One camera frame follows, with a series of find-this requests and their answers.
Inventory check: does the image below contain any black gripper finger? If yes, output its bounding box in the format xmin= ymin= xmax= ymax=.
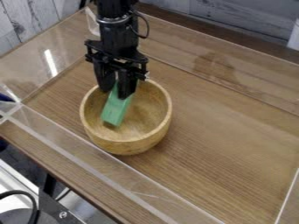
xmin=94 ymin=63 xmax=117 ymax=93
xmin=118 ymin=69 xmax=138 ymax=100

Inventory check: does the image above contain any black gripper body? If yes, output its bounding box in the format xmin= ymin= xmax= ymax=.
xmin=86 ymin=16 xmax=149 ymax=81

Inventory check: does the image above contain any green rectangular block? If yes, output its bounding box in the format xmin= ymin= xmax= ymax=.
xmin=101 ymin=84 xmax=134 ymax=127

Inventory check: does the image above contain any brown wooden bowl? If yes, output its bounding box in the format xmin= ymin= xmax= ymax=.
xmin=79 ymin=80 xmax=174 ymax=155

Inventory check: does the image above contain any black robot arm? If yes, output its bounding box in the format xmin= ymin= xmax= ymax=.
xmin=86 ymin=0 xmax=150 ymax=100

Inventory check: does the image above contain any black table leg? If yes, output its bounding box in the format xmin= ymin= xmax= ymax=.
xmin=43 ymin=174 xmax=58 ymax=197

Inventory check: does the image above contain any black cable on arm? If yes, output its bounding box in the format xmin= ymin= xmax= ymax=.
xmin=129 ymin=11 xmax=151 ymax=39

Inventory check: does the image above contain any clear acrylic enclosure wall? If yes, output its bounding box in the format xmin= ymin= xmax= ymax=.
xmin=0 ymin=10 xmax=299 ymax=224

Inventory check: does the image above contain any black cable bottom left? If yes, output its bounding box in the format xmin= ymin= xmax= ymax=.
xmin=0 ymin=190 xmax=41 ymax=224

